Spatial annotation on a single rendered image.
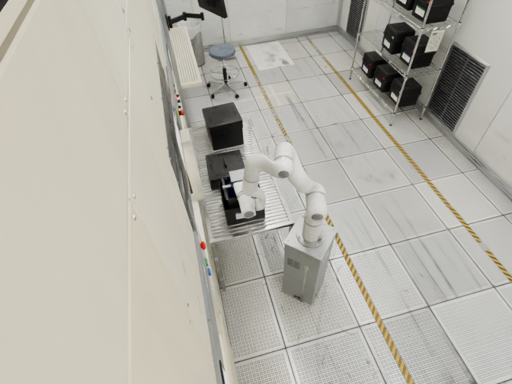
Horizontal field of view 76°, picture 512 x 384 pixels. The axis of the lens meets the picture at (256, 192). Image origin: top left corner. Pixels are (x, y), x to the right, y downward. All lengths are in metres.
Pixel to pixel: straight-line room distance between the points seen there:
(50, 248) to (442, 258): 3.27
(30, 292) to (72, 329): 0.05
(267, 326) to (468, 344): 1.49
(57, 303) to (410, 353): 2.77
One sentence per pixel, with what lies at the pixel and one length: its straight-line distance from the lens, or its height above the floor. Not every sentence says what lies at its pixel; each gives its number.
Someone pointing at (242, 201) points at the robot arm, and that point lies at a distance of 1.98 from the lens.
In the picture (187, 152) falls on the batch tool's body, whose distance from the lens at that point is 2.03.
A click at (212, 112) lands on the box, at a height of 1.01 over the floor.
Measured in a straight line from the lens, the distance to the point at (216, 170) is 2.53.
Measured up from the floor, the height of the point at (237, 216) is 0.85.
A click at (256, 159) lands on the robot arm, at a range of 1.68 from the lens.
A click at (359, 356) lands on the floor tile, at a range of 2.79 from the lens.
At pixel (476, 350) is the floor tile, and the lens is 3.11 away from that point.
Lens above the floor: 2.62
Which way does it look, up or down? 49 degrees down
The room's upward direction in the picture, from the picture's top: 4 degrees counter-clockwise
